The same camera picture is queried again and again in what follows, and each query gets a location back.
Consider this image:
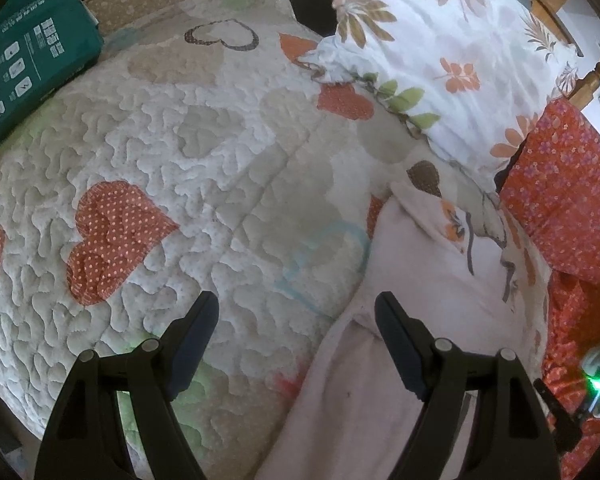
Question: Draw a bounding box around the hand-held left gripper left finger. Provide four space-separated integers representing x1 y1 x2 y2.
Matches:
34 290 220 480

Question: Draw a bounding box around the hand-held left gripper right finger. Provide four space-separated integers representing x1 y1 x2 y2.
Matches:
374 291 563 480

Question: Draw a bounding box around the pale pink small garment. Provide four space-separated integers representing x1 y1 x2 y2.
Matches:
247 162 556 480

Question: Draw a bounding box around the red floral cloth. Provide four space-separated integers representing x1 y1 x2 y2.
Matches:
497 97 600 480

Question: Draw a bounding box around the heart print quilted blanket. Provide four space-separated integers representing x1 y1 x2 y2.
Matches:
0 0 486 480

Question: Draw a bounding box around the floral white pillow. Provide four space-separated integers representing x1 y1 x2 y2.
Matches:
300 0 588 193

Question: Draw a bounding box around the green plastic package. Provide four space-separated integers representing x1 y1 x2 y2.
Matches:
0 0 141 163

